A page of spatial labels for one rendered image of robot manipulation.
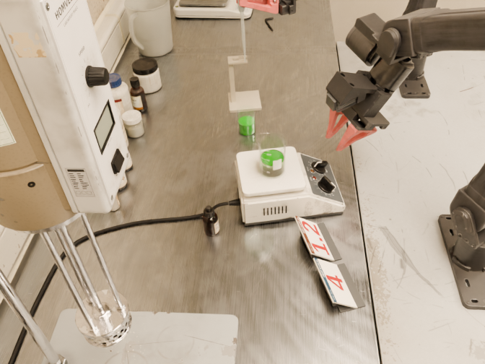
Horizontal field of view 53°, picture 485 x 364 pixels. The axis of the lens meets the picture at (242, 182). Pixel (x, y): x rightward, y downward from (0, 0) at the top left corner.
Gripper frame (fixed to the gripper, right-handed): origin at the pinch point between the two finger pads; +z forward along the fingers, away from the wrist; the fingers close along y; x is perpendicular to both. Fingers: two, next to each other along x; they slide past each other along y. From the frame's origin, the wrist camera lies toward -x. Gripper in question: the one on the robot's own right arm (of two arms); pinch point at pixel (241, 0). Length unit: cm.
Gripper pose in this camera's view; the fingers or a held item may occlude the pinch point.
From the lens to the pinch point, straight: 99.4
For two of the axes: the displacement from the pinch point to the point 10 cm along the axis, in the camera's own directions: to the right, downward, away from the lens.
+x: 0.7, 7.1, 7.0
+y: 4.3, 6.1, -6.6
